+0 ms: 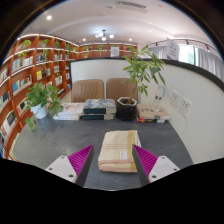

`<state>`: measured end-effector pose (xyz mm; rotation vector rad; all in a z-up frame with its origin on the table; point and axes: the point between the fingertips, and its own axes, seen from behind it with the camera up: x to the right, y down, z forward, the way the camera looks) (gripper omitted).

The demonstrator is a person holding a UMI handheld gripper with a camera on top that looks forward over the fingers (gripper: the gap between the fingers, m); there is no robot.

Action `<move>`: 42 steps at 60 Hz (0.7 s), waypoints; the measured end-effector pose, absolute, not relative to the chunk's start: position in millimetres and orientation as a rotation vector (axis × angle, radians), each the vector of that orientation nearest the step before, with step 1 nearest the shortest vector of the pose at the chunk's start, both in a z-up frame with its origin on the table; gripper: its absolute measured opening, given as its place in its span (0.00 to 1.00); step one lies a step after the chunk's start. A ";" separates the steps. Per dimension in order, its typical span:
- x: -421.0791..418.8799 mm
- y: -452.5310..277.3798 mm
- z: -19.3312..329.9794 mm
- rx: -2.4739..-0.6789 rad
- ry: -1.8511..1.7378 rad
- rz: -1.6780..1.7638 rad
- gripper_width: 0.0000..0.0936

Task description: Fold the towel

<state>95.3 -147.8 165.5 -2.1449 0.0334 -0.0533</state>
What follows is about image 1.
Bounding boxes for small tree in black pot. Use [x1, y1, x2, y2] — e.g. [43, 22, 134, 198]
[115, 45, 167, 122]

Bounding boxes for orange wooden bookshelf unit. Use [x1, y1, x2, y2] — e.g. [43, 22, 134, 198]
[0, 33, 138, 158]

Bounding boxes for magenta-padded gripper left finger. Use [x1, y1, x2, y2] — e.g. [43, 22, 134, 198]
[44, 144, 95, 188]

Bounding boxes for black track light rail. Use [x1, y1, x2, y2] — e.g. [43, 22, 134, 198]
[146, 38, 214, 51]

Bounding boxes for clear acrylic sign stand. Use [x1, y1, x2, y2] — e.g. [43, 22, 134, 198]
[152, 85, 167, 113]

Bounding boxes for leafy plant in white pot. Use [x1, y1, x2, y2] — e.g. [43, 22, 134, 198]
[24, 83, 64, 132]

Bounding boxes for beige striped towel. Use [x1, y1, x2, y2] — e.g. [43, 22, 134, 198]
[97, 129, 142, 174]

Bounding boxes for ceiling air vent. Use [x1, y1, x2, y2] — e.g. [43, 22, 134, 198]
[114, 0, 148, 13]

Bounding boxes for red-spined book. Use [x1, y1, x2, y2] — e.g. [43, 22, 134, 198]
[135, 116, 167, 124]

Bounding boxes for white framed notice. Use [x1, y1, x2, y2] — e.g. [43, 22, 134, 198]
[110, 46, 120, 58]

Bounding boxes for white and purple hanging sign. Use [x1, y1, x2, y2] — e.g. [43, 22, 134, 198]
[165, 37, 180, 61]

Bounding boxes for white book with pale cover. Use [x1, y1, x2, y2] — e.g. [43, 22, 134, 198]
[61, 102, 86, 117]

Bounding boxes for white wall socket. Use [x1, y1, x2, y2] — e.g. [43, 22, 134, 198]
[178, 96, 193, 118]
[169, 89, 182, 108]

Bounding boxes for tan upholstered chair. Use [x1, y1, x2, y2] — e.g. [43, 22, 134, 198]
[70, 79, 106, 103]
[105, 77, 139, 104]

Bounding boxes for tan cover book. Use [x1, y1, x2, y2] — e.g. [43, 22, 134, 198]
[136, 103, 172, 120]

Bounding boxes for dark flat book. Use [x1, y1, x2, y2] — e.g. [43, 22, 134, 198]
[79, 113, 117, 121]

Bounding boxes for multi-bulb ceiling lamp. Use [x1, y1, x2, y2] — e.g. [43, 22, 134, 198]
[94, 29, 115, 42]

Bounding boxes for dark book with picture cover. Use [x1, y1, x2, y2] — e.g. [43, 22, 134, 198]
[82, 98, 117, 115]

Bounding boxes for white sheer curtain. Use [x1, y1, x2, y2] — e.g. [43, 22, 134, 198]
[148, 44, 224, 81]

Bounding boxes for white flat book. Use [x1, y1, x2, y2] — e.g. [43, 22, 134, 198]
[52, 113, 82, 121]

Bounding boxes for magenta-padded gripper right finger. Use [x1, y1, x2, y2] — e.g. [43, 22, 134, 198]
[131, 144, 181, 188]

